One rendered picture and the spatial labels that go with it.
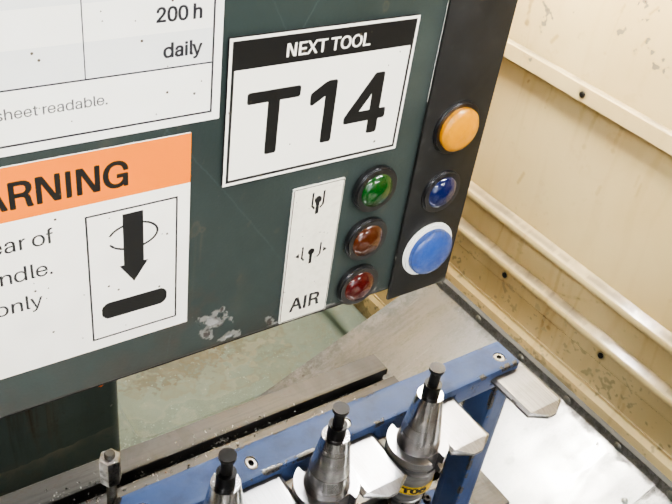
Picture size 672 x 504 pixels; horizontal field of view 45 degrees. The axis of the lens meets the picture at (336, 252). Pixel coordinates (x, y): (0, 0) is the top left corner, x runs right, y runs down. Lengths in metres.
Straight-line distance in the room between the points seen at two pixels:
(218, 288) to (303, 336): 1.48
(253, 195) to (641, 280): 0.99
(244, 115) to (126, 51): 0.06
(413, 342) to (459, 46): 1.21
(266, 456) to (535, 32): 0.83
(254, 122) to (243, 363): 1.47
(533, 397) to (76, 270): 0.67
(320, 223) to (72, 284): 0.13
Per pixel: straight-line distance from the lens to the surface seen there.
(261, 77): 0.35
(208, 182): 0.37
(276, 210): 0.40
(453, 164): 0.46
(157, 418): 1.70
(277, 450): 0.81
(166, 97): 0.34
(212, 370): 1.79
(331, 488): 0.77
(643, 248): 1.30
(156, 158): 0.35
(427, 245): 0.47
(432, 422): 0.81
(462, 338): 1.59
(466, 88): 0.43
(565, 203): 1.38
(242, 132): 0.36
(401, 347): 1.59
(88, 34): 0.31
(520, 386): 0.95
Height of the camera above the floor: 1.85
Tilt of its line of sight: 36 degrees down
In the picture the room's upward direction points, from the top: 9 degrees clockwise
